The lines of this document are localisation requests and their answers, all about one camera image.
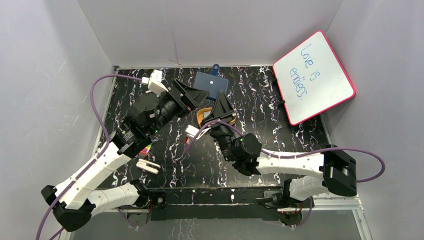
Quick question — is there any navy blue card holder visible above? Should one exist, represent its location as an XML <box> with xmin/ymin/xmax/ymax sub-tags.
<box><xmin>193</xmin><ymin>63</ymin><xmax>229</xmax><ymax>101</ymax></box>

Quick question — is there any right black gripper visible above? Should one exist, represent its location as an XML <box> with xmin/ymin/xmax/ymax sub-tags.
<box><xmin>200</xmin><ymin>90</ymin><xmax>236</xmax><ymax>162</ymax></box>

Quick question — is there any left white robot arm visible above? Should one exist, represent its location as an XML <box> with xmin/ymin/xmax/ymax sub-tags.
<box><xmin>41</xmin><ymin>79</ymin><xmax>209</xmax><ymax>232</ymax></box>

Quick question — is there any pink framed whiteboard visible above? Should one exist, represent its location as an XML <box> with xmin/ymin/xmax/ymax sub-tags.
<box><xmin>272</xmin><ymin>30</ymin><xmax>356</xmax><ymax>126</ymax></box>

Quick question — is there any orange oval tray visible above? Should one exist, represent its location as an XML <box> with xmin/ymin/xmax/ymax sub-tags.
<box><xmin>196</xmin><ymin>106</ymin><xmax>237</xmax><ymax>129</ymax></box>

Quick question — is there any white whiteboard eraser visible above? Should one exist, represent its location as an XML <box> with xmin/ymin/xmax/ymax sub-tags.
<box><xmin>136</xmin><ymin>158</ymin><xmax>161</xmax><ymax>175</ymax></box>

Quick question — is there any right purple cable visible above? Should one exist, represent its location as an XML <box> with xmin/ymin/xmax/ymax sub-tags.
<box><xmin>182</xmin><ymin>119</ymin><xmax>387</xmax><ymax>184</ymax></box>

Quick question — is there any colourful marker pen set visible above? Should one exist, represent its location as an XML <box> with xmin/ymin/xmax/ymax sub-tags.
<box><xmin>136</xmin><ymin>143</ymin><xmax>152</xmax><ymax>159</ymax></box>

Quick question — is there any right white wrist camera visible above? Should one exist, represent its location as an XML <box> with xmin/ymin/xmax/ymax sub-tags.
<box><xmin>184</xmin><ymin>125</ymin><xmax>210</xmax><ymax>145</ymax></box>

